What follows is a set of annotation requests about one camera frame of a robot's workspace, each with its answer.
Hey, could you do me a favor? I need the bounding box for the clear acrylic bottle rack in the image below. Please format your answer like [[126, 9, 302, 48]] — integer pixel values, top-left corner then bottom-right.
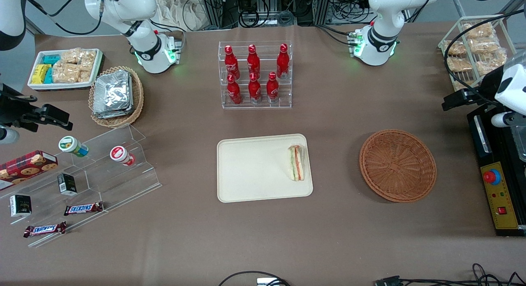
[[218, 41, 293, 109]]

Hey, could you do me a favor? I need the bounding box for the triangle sandwich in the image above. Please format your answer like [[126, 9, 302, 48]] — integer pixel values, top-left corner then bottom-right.
[[287, 145, 307, 182]]

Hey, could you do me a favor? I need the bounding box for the black cable with connector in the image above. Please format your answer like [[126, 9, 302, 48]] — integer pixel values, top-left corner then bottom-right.
[[374, 263, 526, 286]]

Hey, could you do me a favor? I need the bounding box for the red lid cup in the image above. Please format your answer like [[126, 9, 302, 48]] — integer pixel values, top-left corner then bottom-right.
[[110, 146, 136, 167]]

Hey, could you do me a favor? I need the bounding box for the white rectangular snack tray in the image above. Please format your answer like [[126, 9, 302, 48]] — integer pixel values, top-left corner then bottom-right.
[[27, 48, 104, 92]]

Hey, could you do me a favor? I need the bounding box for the clear plastic container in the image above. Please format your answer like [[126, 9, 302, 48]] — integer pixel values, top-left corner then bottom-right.
[[511, 126, 526, 161]]

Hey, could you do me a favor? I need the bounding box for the red tartan cookie box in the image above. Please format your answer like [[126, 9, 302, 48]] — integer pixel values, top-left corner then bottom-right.
[[0, 150, 58, 191]]

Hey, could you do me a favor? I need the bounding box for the small black box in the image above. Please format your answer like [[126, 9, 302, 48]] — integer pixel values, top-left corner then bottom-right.
[[9, 194, 32, 218], [57, 173, 78, 196]]

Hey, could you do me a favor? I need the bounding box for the round brown wicker basket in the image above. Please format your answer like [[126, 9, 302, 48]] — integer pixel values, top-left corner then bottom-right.
[[359, 129, 437, 203]]

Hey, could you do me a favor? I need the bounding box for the white wire rack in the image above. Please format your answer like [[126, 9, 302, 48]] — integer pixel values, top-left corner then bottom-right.
[[438, 15, 517, 93]]

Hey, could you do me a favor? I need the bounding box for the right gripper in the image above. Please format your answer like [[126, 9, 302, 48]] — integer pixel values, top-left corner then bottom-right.
[[0, 84, 74, 131]]

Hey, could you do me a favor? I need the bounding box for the black yellow control box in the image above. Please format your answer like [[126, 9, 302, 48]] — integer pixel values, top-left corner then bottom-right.
[[467, 107, 526, 237]]

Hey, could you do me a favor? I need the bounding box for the black cable loop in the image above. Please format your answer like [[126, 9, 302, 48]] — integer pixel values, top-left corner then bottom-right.
[[218, 271, 291, 286]]

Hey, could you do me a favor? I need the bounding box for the beige cloth bag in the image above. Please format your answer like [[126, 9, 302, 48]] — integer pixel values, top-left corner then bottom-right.
[[154, 0, 207, 32]]

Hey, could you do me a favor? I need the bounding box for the silver foil pouch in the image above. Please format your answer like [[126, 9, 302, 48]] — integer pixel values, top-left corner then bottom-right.
[[94, 70, 133, 113], [92, 107, 134, 120]]

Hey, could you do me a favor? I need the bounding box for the cream plastic tray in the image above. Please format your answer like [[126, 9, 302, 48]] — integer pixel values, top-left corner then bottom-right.
[[217, 134, 314, 203]]

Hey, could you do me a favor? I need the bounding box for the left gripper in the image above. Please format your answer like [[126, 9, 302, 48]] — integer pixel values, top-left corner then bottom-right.
[[443, 60, 526, 115]]

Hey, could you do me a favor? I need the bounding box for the red emergency stop button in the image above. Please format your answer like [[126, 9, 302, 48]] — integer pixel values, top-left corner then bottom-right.
[[483, 169, 502, 186]]

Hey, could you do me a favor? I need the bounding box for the red cola bottle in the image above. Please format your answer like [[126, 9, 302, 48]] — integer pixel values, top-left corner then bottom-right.
[[266, 72, 280, 104], [248, 72, 262, 104], [247, 44, 261, 78], [227, 74, 243, 105], [276, 44, 290, 79], [224, 45, 240, 79]]

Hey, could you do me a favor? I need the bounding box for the aluminium frame post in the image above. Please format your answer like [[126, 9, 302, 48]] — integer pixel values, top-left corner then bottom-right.
[[201, 0, 225, 30], [314, 0, 334, 26]]

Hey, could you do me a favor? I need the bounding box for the yellow snack pack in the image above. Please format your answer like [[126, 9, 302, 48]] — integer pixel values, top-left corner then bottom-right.
[[32, 64, 52, 85]]

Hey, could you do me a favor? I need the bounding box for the clear acrylic step shelf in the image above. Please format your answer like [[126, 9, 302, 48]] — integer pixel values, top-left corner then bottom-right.
[[0, 124, 162, 248]]

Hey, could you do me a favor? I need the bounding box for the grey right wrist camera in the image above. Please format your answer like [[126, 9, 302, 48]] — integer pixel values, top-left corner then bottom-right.
[[0, 127, 20, 145]]

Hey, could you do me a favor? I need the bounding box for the brown Snickers bar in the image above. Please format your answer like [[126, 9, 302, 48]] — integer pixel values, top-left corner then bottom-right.
[[64, 201, 104, 216], [23, 221, 67, 238]]

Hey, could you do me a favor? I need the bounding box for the green lid cup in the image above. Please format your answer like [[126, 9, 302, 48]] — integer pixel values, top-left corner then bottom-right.
[[58, 136, 89, 158]]

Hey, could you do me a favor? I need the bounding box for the oval tan wicker basket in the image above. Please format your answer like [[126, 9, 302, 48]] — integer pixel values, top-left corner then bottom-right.
[[88, 66, 144, 128]]

